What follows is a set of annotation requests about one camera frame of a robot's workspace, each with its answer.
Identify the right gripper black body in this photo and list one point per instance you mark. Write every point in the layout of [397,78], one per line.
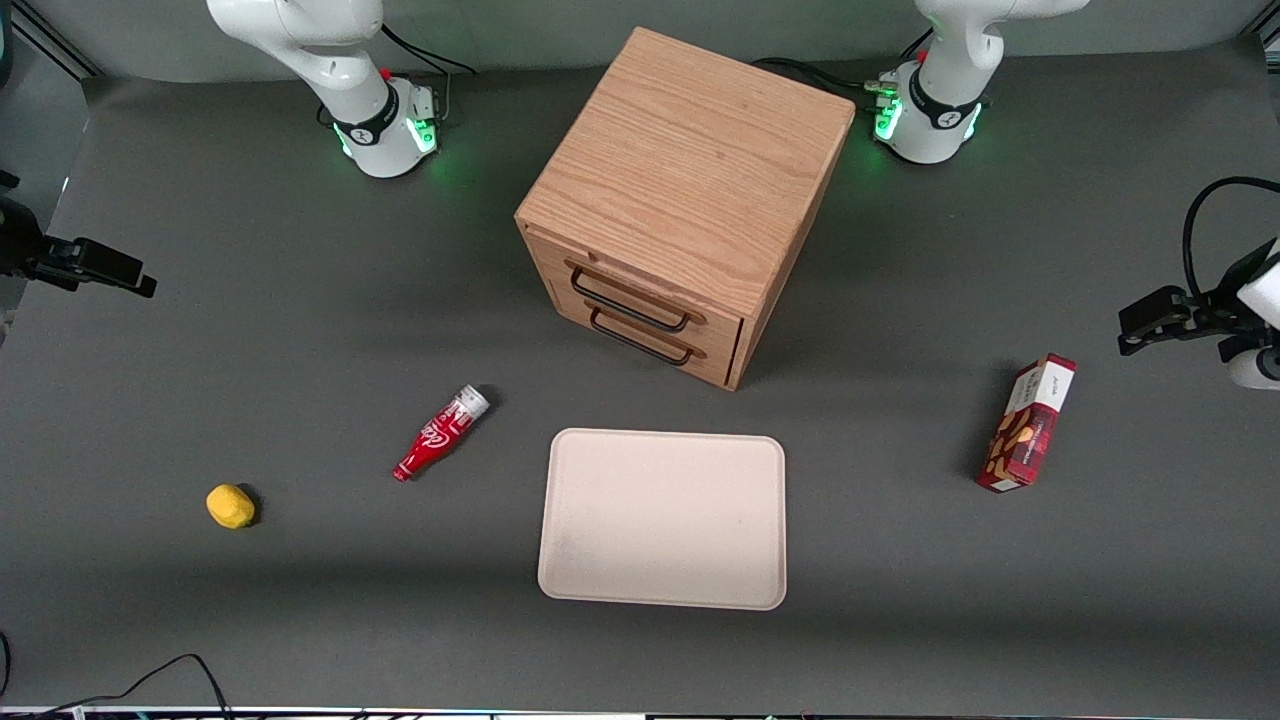
[22,250]

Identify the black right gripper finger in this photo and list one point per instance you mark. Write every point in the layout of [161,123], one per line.
[105,257]
[125,283]

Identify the small black clamp piece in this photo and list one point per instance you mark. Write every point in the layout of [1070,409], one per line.
[8,180]

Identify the beige plastic tray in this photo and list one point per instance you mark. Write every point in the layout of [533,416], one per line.
[662,518]

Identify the aluminium frame bar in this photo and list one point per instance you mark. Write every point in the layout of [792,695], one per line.
[55,40]

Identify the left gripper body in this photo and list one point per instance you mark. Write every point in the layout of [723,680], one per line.
[1222,293]

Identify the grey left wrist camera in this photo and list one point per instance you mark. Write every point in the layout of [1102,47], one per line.
[1258,368]

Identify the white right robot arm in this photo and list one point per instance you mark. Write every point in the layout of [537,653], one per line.
[340,70]

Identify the yellow lemon toy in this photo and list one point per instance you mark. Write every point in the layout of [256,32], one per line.
[230,506]

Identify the wooden drawer cabinet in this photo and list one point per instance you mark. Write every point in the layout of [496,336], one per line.
[690,160]

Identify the red snack box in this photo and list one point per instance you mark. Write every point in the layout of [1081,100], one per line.
[1027,425]

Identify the wooden drawer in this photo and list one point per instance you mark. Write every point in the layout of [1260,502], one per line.
[560,270]
[720,365]

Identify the red soda bottle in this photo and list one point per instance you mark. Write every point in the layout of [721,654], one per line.
[437,436]

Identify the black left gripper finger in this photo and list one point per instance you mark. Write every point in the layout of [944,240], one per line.
[1160,308]
[1160,334]

